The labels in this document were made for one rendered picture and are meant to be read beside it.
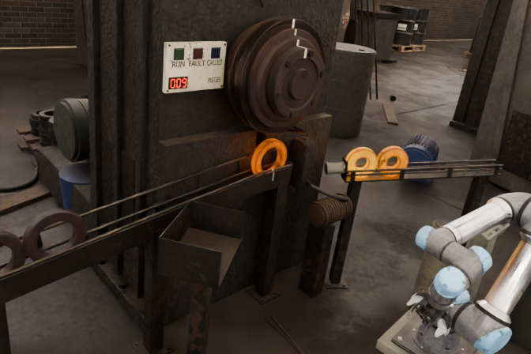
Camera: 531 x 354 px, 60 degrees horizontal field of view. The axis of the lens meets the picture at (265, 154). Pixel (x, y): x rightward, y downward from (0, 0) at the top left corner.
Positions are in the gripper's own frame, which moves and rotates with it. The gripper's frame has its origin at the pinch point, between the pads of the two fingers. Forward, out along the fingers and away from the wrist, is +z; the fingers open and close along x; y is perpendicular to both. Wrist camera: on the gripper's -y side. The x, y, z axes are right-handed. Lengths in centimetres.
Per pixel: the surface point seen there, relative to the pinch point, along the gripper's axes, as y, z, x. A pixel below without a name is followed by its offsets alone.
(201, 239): 49, -13, -64
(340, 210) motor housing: -17, 33, -62
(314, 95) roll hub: -19, -24, -87
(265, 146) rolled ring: 6, -8, -88
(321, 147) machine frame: -31, 27, -94
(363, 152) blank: -39, 17, -73
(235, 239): 40, -11, -58
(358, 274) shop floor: -22, 89, -47
